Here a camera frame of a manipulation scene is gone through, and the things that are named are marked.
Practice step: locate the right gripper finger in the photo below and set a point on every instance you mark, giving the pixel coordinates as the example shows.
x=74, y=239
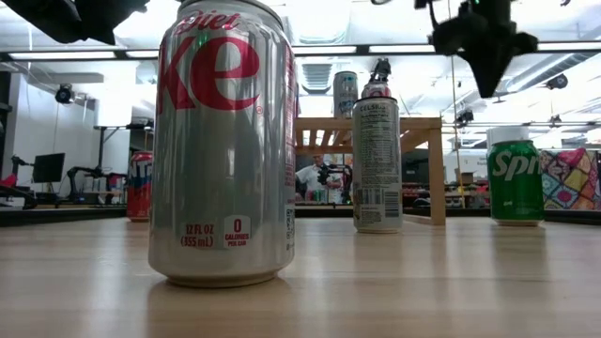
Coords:
x=488, y=70

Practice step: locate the silver Diet Coke can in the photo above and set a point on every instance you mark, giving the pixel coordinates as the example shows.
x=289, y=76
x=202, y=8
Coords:
x=220, y=164
x=375, y=90

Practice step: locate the green Sprite can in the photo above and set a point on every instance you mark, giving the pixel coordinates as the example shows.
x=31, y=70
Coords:
x=515, y=188

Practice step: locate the Celsius Arctic Vibe can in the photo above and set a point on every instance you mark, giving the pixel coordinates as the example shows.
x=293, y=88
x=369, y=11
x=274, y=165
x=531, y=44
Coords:
x=345, y=94

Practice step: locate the white Celsius slim can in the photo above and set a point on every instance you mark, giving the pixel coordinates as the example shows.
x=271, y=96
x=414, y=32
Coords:
x=377, y=164

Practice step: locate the black background robot arm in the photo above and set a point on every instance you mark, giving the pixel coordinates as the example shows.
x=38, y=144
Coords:
x=345, y=178
x=75, y=180

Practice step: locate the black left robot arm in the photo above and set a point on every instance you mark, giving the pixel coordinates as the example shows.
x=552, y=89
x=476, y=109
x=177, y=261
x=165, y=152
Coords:
x=47, y=14

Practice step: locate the wooden slatted shelf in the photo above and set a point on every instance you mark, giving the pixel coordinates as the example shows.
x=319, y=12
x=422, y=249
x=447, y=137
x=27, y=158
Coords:
x=422, y=124

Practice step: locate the white box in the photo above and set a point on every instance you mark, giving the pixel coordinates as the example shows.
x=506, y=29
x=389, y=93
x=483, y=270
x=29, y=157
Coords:
x=507, y=133

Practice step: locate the colourful patchwork cloth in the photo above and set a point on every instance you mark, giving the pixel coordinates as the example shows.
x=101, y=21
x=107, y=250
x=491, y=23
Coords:
x=573, y=180

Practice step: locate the ceiling air vent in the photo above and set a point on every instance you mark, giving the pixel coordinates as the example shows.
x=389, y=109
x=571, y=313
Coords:
x=317, y=77

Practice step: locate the person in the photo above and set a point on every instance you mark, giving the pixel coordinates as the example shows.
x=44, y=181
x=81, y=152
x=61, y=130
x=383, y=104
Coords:
x=310, y=180

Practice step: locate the orange Fanta can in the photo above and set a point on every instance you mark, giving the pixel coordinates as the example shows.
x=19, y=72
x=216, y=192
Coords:
x=140, y=188

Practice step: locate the background table black legs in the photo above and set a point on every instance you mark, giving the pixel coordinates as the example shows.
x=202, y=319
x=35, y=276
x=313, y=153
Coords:
x=101, y=141

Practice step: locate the black computer monitor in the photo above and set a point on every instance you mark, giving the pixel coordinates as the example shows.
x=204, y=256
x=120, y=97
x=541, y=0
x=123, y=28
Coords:
x=48, y=167

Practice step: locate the red background object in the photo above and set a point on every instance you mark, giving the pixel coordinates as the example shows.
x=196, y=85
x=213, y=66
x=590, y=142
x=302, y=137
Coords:
x=8, y=180

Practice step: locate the small black ceiling camera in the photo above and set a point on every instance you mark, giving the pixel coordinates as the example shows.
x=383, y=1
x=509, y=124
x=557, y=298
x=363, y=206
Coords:
x=465, y=117

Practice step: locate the black metal table frame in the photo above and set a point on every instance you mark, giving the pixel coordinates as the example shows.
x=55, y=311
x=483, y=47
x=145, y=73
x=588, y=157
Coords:
x=47, y=216

